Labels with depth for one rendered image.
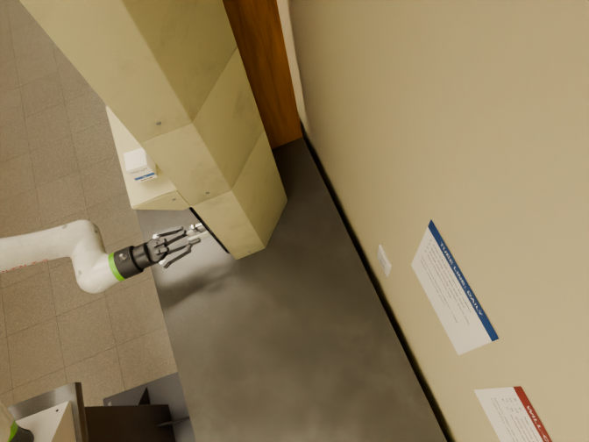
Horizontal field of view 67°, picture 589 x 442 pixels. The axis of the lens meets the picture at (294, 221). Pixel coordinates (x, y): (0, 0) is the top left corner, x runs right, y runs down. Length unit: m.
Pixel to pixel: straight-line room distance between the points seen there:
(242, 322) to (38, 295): 1.78
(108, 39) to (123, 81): 0.08
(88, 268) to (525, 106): 1.27
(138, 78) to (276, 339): 0.97
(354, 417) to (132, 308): 1.64
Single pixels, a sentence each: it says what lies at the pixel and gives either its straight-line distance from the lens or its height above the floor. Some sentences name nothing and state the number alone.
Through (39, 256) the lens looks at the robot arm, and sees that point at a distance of 1.48.
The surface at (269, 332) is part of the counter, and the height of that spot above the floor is 0.94.
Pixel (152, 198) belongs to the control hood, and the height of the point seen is 1.51.
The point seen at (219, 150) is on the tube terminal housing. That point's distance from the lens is 1.02.
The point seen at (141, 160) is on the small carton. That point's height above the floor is 1.57.
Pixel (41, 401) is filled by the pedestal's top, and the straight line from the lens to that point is 1.78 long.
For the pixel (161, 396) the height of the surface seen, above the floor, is 0.01.
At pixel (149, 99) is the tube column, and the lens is 0.83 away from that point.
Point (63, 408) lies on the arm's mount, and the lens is 1.70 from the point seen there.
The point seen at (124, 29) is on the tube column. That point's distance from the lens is 0.73.
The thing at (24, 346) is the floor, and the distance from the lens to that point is 3.04.
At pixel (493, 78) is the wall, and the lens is 0.47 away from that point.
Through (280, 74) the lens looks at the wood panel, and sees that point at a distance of 1.44.
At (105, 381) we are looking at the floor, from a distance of 2.74.
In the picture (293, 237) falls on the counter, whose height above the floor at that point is 0.94.
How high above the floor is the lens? 2.40
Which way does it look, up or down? 67 degrees down
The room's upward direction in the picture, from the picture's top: 18 degrees counter-clockwise
